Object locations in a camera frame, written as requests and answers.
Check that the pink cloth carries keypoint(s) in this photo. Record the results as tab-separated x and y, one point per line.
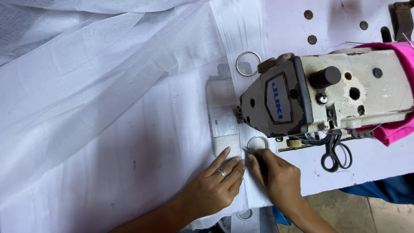
397	129

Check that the black scissors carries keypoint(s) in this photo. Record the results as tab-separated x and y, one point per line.
330	152

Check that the blue garment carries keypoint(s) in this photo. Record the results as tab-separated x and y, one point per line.
385	189

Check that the brown metal bracket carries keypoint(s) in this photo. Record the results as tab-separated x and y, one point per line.
403	19

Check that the person's right hand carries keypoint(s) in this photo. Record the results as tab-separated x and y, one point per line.
281	181

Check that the white curtain header tape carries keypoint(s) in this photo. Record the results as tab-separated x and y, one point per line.
242	29

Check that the white sheer curtain fabric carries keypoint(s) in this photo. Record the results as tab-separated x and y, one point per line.
97	97

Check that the worn beige sewing machine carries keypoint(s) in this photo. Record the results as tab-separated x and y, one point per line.
372	90

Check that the thin black hand tool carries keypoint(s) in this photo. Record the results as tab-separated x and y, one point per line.
249	152

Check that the person's left hand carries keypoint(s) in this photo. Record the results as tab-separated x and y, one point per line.
210	191

